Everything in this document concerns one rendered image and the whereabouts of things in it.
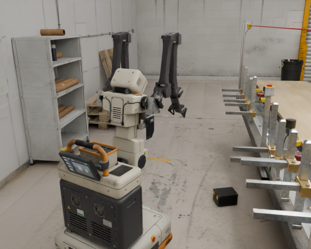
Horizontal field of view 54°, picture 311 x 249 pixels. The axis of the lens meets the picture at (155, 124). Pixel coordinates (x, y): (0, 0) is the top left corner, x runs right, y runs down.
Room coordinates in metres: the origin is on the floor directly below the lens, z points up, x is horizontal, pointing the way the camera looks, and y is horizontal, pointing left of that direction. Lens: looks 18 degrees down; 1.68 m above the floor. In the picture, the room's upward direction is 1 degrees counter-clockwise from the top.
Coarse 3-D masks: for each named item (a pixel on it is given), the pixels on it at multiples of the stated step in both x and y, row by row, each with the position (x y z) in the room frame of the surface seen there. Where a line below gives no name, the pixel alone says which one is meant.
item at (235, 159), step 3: (231, 156) 1.83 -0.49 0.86; (234, 156) 1.83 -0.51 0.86; (231, 159) 1.80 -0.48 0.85; (234, 159) 1.80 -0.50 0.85; (237, 159) 1.80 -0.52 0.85; (240, 159) 1.80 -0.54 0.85; (264, 159) 1.78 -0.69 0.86; (267, 159) 1.78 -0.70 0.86; (270, 159) 1.78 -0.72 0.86; (273, 159) 1.78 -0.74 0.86; (237, 162) 1.80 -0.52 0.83
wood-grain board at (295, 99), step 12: (264, 84) 4.01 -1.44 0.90; (276, 84) 4.00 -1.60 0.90; (288, 84) 3.99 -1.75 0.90; (300, 84) 3.98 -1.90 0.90; (276, 96) 3.32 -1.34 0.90; (288, 96) 3.32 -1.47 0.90; (300, 96) 3.31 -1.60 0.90; (288, 108) 2.83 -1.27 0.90; (300, 108) 2.82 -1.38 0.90; (300, 120) 2.45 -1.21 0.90; (300, 132) 2.15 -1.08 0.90
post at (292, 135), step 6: (294, 132) 1.55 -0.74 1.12; (288, 138) 1.58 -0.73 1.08; (294, 138) 1.55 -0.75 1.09; (288, 144) 1.56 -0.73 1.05; (294, 144) 1.54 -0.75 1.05; (288, 150) 1.55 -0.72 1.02; (294, 150) 1.54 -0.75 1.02; (288, 156) 1.55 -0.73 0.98; (294, 156) 1.54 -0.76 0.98; (288, 174) 1.55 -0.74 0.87; (288, 180) 1.55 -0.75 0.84; (282, 192) 1.56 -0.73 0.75; (288, 192) 1.54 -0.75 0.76; (288, 198) 1.54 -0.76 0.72
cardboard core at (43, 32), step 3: (42, 30) 4.04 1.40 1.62; (45, 30) 4.04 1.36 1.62; (48, 30) 4.03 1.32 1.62; (51, 30) 4.02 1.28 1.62; (54, 30) 4.01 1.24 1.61; (57, 30) 4.01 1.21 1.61; (60, 30) 4.00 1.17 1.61; (63, 30) 4.05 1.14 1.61; (42, 33) 4.03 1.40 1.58; (45, 33) 4.03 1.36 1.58; (48, 33) 4.02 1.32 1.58; (51, 33) 4.01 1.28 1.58; (54, 33) 4.01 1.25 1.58; (57, 33) 4.00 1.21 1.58; (60, 33) 4.00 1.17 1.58; (63, 33) 4.06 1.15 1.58
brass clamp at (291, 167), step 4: (284, 156) 1.58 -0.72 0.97; (284, 160) 1.57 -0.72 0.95; (288, 160) 1.52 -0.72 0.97; (292, 160) 1.52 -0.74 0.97; (296, 160) 1.52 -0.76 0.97; (288, 164) 1.49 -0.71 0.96; (292, 164) 1.48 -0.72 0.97; (296, 164) 1.47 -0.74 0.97; (288, 168) 1.48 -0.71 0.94; (292, 168) 1.48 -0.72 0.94; (296, 168) 1.47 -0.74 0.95; (296, 172) 1.47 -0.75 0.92
